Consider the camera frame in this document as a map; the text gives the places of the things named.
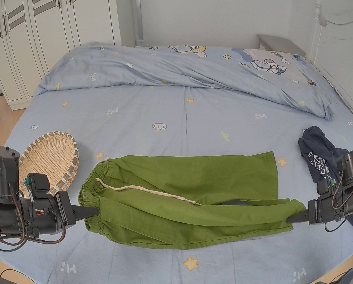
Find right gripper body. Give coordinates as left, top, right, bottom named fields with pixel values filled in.
left=307, top=185, right=353, bottom=225

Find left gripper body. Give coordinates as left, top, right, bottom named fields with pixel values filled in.
left=0, top=192, right=76, bottom=238

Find green shorts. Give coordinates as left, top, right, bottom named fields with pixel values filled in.
left=78, top=150, right=308, bottom=250

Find round woven basket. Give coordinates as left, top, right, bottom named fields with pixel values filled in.
left=18, top=131, right=79, bottom=200

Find dark blue printed T-shirt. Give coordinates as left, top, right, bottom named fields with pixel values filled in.
left=298, top=125, right=353, bottom=234

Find pale printed pillow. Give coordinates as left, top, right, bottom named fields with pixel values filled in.
left=232, top=48, right=320, bottom=86

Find grey bedside table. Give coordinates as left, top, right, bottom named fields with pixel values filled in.
left=257, top=34, right=306, bottom=55

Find white wardrobe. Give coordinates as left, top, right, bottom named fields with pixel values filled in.
left=0, top=0, right=122, bottom=111

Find pale blue quilt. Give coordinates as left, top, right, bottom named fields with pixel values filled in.
left=35, top=42, right=336, bottom=121

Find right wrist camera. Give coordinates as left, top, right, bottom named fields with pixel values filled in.
left=317, top=179, right=339, bottom=200

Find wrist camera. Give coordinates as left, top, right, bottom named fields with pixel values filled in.
left=317, top=179, right=339, bottom=200
left=24, top=173, right=51, bottom=200

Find black cable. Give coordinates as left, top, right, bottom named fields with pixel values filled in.
left=0, top=231, right=29, bottom=252
left=324, top=216, right=348, bottom=233

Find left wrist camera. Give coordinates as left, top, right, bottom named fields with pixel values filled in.
left=24, top=173, right=51, bottom=200

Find grey vertical wall pipe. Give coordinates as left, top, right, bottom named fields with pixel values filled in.
left=130, top=0, right=144, bottom=46

